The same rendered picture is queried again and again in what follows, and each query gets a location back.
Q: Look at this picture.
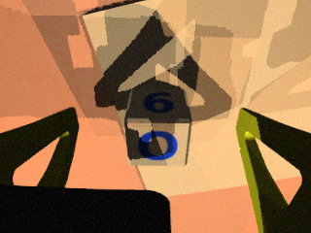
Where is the beige letter block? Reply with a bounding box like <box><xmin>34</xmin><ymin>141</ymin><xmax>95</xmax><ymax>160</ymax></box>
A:
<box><xmin>124</xmin><ymin>88</ymin><xmax>192</xmax><ymax>166</ymax></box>

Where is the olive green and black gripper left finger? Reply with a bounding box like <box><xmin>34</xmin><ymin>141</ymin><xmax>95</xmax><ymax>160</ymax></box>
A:
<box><xmin>0</xmin><ymin>107</ymin><xmax>80</xmax><ymax>187</ymax></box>

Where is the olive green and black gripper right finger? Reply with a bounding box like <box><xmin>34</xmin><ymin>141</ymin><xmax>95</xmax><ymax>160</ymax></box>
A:
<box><xmin>235</xmin><ymin>108</ymin><xmax>311</xmax><ymax>233</ymax></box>

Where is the beige flat mat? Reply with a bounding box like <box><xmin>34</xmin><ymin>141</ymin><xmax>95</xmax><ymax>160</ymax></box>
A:
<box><xmin>83</xmin><ymin>0</ymin><xmax>311</xmax><ymax>197</ymax></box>

